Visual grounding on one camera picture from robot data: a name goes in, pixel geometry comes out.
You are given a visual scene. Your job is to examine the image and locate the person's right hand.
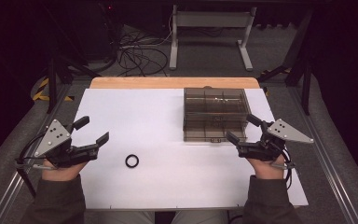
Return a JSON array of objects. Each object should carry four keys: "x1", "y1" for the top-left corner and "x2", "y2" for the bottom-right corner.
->
[{"x1": 247, "y1": 154, "x2": 286, "y2": 180}]

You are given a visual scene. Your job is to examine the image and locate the grey metal stand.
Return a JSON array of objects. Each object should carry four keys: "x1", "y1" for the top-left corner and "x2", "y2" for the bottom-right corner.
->
[{"x1": 168, "y1": 4, "x2": 258, "y2": 72}]

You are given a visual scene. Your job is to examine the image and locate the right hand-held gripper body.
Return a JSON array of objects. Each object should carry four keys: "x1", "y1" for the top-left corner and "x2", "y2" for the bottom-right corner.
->
[{"x1": 235, "y1": 118, "x2": 314, "y2": 162}]

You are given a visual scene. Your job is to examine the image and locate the black tripod stand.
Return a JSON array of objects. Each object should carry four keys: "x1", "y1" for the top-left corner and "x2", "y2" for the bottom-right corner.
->
[
  {"x1": 256, "y1": 8, "x2": 316, "y2": 117},
  {"x1": 41, "y1": 6, "x2": 103, "y2": 115}
]

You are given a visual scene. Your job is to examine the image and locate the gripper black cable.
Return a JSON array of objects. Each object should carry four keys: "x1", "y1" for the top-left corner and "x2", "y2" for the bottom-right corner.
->
[
  {"x1": 14, "y1": 133, "x2": 49, "y2": 172},
  {"x1": 271, "y1": 148, "x2": 296, "y2": 190}
]

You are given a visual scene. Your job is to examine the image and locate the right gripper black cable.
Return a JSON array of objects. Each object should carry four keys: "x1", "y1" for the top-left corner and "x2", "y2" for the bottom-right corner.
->
[{"x1": 271, "y1": 148, "x2": 296, "y2": 190}]

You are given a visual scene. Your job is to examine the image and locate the yellow black hazard tape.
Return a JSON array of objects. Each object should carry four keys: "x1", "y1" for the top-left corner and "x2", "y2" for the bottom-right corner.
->
[{"x1": 32, "y1": 77, "x2": 75, "y2": 103}]

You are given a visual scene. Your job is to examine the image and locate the black ring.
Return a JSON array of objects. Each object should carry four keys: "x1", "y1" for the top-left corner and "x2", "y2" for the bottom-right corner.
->
[{"x1": 125, "y1": 154, "x2": 140, "y2": 169}]

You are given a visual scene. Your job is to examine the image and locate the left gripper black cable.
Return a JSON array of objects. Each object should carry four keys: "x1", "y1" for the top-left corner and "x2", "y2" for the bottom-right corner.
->
[{"x1": 14, "y1": 133, "x2": 49, "y2": 172}]

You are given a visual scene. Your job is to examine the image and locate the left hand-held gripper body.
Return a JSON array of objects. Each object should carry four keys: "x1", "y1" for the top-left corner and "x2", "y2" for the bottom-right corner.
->
[{"x1": 33, "y1": 119, "x2": 101, "y2": 170}]

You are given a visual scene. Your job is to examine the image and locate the person's left hand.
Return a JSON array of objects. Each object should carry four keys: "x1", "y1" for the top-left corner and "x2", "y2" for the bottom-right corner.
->
[{"x1": 41, "y1": 159, "x2": 89, "y2": 182}]

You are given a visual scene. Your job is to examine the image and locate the white table mat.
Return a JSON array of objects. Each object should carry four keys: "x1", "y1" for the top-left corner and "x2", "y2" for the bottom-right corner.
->
[{"x1": 73, "y1": 88, "x2": 310, "y2": 211}]

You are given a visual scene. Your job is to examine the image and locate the black floor cables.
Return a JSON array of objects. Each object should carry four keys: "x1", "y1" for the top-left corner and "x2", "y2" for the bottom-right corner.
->
[{"x1": 115, "y1": 26, "x2": 172, "y2": 78}]

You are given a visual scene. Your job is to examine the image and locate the transparent brown storage box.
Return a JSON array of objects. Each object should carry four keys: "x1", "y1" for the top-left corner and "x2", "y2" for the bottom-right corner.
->
[{"x1": 182, "y1": 87, "x2": 252, "y2": 144}]

